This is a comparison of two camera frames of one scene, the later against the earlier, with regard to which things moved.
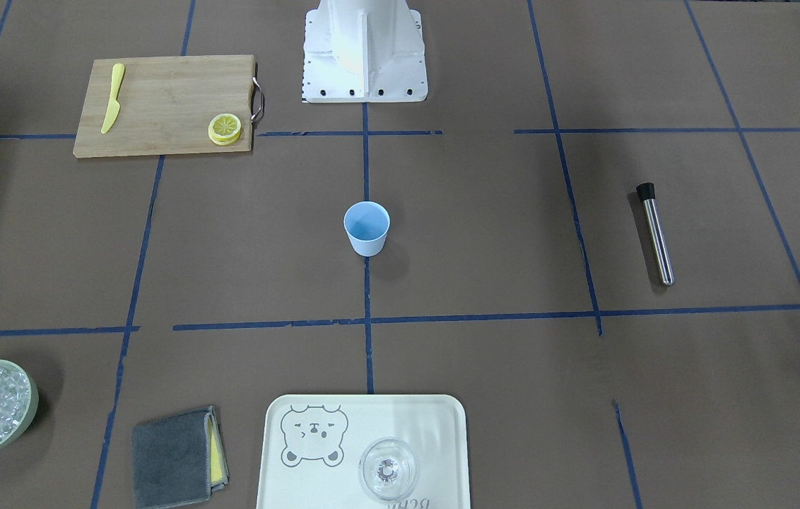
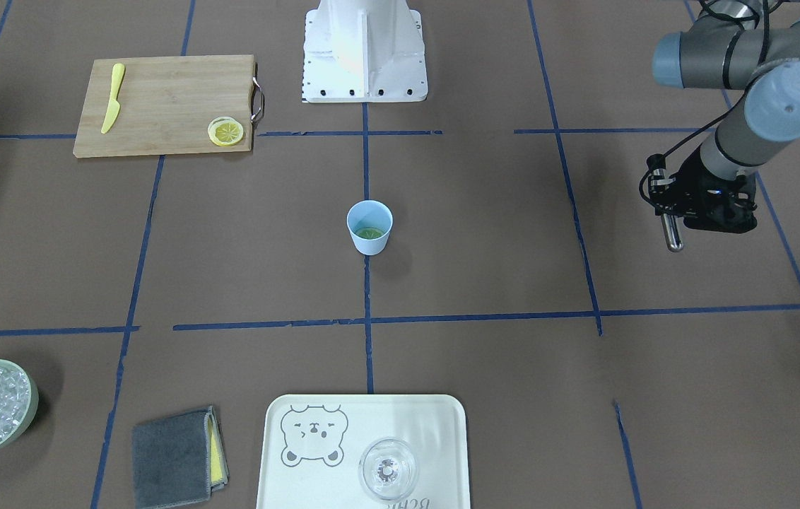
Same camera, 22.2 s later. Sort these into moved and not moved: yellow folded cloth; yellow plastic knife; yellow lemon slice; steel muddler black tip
Moved: steel muddler black tip
Not moved: yellow folded cloth; yellow lemon slice; yellow plastic knife
